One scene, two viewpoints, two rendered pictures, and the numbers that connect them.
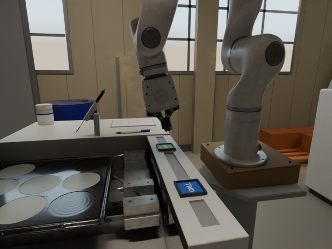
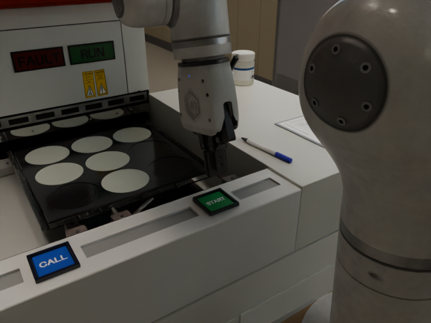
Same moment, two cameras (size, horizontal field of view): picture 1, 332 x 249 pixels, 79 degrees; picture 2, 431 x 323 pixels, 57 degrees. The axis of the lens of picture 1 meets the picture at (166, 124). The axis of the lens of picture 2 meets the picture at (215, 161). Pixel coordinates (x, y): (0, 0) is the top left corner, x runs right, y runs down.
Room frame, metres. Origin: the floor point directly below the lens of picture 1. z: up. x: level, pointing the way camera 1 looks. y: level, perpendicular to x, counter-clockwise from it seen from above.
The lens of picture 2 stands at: (0.42, -0.51, 1.33)
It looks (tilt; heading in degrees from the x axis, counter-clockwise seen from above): 28 degrees down; 67
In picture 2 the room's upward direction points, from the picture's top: straight up
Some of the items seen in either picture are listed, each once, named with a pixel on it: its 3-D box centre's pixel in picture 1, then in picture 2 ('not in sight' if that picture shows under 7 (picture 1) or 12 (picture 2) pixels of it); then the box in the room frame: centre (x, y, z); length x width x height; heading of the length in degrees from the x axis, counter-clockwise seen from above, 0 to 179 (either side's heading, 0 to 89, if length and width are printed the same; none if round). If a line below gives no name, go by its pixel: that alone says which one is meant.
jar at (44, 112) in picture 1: (45, 114); (242, 68); (0.97, 0.59, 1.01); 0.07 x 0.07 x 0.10
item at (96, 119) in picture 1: (92, 118); not in sight; (0.77, 0.29, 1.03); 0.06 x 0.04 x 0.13; 101
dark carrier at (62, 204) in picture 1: (40, 185); (107, 161); (0.51, 0.35, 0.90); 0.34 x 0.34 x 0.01; 11
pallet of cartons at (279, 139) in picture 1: (299, 145); not in sight; (2.93, -2.03, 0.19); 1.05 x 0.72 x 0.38; 100
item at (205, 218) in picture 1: (174, 186); (149, 265); (0.51, -0.02, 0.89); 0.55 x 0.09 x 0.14; 11
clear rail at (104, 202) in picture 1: (108, 179); (140, 197); (0.54, 0.17, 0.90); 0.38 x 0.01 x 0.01; 11
